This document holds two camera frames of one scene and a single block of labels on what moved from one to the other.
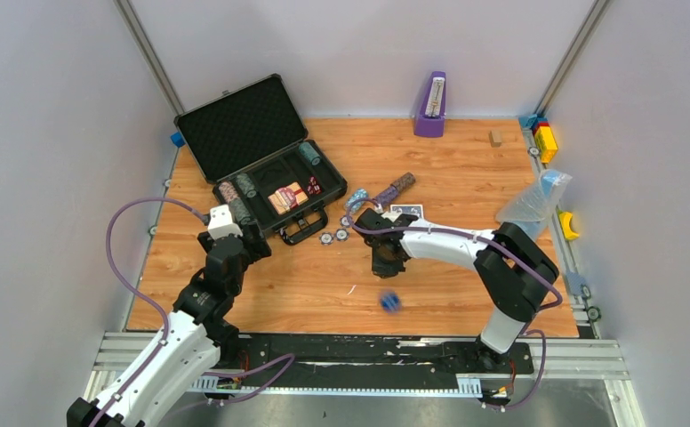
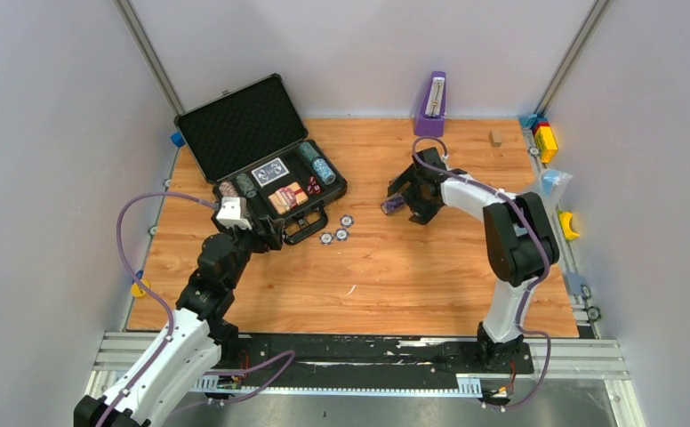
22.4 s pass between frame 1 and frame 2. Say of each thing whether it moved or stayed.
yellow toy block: stayed
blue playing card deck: moved
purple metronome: stayed
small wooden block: stayed
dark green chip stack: stayed
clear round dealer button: stayed
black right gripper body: moved
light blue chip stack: moved
